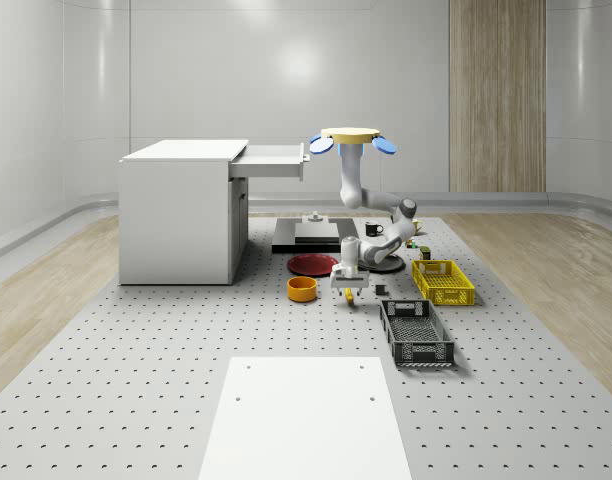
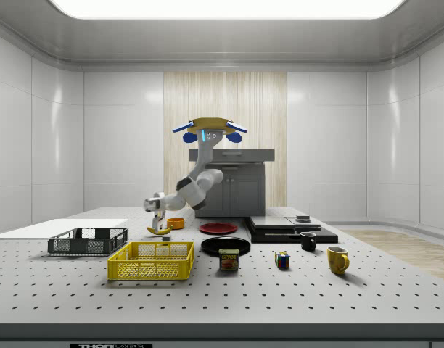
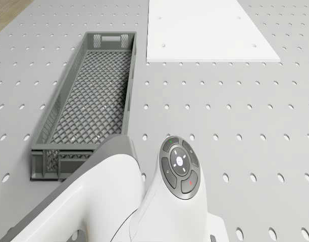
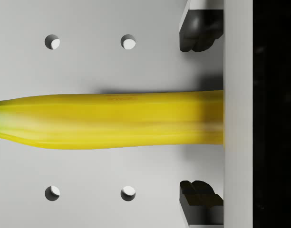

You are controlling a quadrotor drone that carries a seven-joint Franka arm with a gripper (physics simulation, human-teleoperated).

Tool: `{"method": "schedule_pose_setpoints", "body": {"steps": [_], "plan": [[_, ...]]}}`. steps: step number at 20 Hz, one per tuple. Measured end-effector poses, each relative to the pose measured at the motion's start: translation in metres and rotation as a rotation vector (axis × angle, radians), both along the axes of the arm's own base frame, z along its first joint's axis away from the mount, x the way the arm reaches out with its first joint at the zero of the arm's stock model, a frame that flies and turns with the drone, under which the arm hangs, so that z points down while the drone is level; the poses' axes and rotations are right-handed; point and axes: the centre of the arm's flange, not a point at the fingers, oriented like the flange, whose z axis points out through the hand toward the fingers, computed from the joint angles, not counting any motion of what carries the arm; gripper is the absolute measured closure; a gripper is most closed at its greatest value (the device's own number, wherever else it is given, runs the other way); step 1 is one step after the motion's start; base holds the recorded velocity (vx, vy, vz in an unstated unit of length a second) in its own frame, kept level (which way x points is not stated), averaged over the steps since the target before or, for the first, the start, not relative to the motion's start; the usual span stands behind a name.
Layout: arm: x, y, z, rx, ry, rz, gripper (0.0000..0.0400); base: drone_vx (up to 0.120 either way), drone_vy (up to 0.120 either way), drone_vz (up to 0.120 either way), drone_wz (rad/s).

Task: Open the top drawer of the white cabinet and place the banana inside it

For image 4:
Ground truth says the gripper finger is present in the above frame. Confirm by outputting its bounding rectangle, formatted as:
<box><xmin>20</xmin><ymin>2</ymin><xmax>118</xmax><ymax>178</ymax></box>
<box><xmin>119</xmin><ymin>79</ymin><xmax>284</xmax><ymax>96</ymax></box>
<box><xmin>179</xmin><ymin>180</ymin><xmax>224</xmax><ymax>228</ymax></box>
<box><xmin>179</xmin><ymin>0</ymin><xmax>224</xmax><ymax>52</ymax></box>

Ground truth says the yellow banana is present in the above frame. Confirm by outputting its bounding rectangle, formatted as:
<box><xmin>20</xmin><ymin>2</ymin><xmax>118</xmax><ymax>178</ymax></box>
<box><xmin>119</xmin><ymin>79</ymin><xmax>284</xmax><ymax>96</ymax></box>
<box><xmin>0</xmin><ymin>90</ymin><xmax>225</xmax><ymax>150</ymax></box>

